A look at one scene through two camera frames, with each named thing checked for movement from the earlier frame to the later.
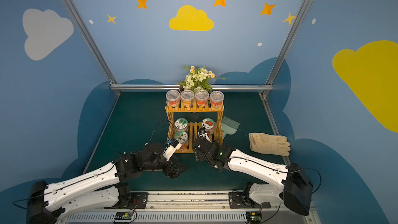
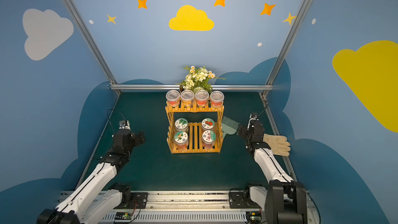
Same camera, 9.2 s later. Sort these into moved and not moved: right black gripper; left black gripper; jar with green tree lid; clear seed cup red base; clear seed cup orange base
Moved: left black gripper; right black gripper
Not moved: clear seed cup red base; clear seed cup orange base; jar with green tree lid
